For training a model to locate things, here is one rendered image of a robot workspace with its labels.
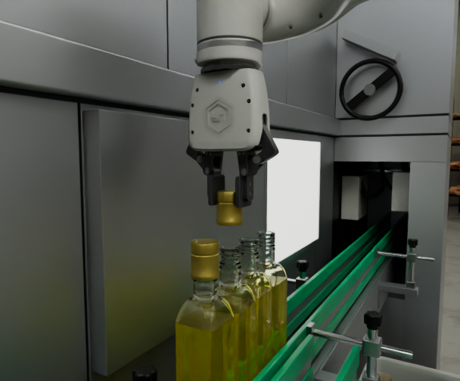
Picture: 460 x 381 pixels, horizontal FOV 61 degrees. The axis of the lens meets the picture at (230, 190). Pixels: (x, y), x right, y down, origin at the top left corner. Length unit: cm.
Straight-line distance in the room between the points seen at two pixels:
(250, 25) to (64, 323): 43
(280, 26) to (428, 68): 97
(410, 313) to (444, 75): 82
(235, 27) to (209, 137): 13
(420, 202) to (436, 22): 60
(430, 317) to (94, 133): 133
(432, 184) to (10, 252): 129
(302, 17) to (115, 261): 41
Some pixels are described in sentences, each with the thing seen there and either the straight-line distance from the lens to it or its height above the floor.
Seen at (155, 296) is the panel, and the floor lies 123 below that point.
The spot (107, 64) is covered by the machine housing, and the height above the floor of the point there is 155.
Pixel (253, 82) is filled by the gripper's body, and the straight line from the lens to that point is 48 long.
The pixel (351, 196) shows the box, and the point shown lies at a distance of 165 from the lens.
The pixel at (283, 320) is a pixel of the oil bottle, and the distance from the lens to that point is 67.
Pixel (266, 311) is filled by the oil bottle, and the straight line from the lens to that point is 60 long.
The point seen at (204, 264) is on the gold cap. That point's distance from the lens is 46.
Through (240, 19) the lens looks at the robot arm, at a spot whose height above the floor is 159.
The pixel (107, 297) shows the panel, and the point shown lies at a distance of 54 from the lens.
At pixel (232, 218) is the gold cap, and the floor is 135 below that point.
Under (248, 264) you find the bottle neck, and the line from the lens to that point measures 57.
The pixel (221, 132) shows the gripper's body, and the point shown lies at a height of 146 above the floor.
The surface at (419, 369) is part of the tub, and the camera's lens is 94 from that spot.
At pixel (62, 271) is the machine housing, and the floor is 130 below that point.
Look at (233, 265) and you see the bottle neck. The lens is 52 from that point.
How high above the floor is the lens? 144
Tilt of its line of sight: 5 degrees down
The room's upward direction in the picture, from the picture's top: straight up
